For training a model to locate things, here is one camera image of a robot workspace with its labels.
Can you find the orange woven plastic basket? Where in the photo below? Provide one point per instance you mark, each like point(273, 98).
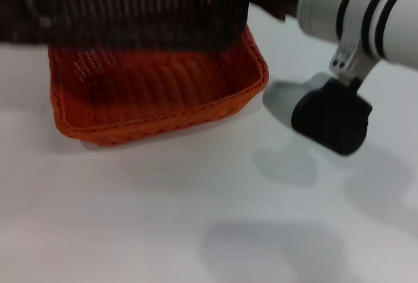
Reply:
point(163, 100)

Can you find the dark brown woven plastic basket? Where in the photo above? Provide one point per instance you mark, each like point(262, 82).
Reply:
point(114, 8)

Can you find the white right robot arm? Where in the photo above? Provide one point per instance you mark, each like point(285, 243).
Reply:
point(375, 11)

